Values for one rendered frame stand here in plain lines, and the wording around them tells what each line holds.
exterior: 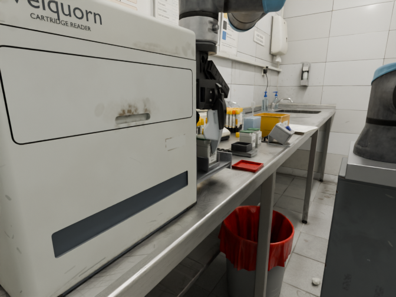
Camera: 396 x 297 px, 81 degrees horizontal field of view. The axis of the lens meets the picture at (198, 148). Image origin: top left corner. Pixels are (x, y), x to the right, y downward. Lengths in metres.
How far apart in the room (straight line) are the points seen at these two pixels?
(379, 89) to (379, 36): 2.45
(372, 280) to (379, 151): 0.34
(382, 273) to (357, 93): 2.49
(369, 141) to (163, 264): 0.58
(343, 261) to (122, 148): 0.68
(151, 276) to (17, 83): 0.25
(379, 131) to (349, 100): 2.41
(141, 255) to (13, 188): 0.17
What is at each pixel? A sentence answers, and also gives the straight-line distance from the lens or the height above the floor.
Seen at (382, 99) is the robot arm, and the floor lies 1.06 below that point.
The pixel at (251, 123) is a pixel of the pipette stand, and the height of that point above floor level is 0.96.
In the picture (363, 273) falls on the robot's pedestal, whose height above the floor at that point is 0.62.
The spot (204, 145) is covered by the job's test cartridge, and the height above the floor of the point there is 0.97.
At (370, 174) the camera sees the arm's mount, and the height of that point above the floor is 0.90.
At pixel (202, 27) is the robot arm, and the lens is 0.46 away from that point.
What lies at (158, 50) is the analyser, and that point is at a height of 1.13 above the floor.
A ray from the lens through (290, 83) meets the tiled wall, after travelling 3.20.
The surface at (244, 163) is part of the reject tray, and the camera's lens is 0.69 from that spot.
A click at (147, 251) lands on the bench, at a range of 0.35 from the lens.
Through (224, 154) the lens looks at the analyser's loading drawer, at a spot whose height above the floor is 0.93.
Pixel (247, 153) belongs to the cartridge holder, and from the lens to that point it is 0.76.
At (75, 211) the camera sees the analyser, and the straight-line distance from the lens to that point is 0.28.
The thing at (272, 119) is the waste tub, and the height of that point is 0.96.
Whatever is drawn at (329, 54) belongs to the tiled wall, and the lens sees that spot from 3.16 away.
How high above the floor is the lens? 1.08
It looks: 14 degrees down
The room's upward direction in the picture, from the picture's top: straight up
